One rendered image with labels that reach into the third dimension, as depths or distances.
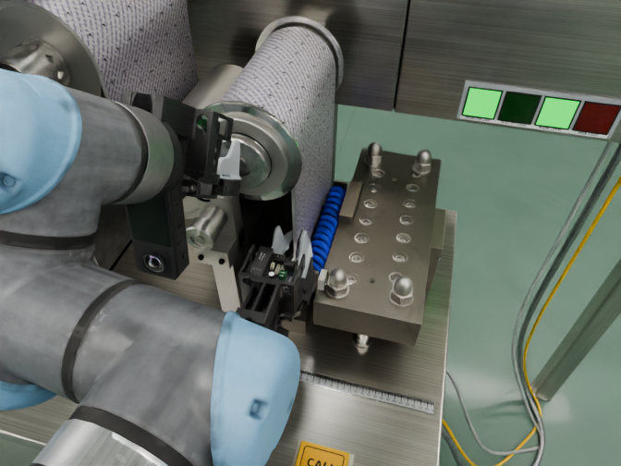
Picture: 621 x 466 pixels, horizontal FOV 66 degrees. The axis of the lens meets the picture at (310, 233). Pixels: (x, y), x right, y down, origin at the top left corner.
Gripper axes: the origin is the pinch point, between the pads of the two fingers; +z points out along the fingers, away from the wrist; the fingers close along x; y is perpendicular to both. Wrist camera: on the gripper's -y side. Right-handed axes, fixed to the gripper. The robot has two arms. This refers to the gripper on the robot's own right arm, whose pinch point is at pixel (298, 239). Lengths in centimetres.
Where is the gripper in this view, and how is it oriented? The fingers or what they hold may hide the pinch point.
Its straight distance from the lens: 71.4
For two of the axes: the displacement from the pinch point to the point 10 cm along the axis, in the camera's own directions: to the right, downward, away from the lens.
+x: -9.7, -1.8, 1.8
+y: 0.0, -7.0, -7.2
